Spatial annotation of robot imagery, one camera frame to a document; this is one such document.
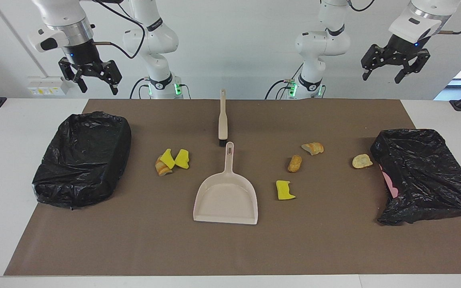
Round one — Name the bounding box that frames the pink plastic bin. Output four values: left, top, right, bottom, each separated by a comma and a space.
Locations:
379, 163, 399, 199

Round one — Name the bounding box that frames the beige plastic dustpan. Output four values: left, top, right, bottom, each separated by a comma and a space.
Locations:
193, 142, 259, 225

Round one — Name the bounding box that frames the croissant piece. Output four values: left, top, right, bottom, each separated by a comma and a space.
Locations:
155, 157, 173, 176
301, 142, 325, 156

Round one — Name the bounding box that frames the crumpled black trash bag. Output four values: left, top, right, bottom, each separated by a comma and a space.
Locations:
370, 128, 461, 226

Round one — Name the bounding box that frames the bin lined with black bag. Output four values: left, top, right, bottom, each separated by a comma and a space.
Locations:
32, 111, 132, 210

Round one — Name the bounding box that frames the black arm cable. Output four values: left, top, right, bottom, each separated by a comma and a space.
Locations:
349, 0, 461, 36
92, 0, 147, 60

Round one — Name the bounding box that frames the pale bread chunk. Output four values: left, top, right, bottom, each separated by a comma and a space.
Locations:
352, 154, 373, 169

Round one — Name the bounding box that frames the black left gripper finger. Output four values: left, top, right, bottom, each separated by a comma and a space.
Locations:
361, 44, 389, 80
395, 50, 430, 84

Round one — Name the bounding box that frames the brown table mat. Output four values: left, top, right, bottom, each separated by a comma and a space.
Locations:
4, 99, 461, 276

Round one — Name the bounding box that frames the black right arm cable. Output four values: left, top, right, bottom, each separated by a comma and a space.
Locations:
92, 0, 147, 60

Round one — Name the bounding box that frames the beige hand brush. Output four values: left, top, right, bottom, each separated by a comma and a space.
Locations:
218, 89, 228, 146

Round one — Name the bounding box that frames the yellow sponge piece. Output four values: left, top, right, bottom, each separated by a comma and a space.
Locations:
160, 148, 176, 169
276, 180, 296, 200
174, 149, 190, 170

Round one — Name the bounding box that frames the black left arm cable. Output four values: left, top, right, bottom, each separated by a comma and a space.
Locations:
349, 0, 461, 36

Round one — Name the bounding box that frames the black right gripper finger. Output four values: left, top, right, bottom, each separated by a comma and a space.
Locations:
58, 57, 88, 93
94, 60, 122, 95

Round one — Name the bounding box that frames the white wall socket box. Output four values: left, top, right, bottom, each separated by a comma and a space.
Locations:
26, 76, 71, 96

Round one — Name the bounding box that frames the black base cable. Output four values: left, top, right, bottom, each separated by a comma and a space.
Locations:
130, 78, 151, 99
265, 79, 297, 100

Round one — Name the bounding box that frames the brown bread roll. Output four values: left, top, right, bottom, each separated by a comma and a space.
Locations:
287, 155, 303, 173

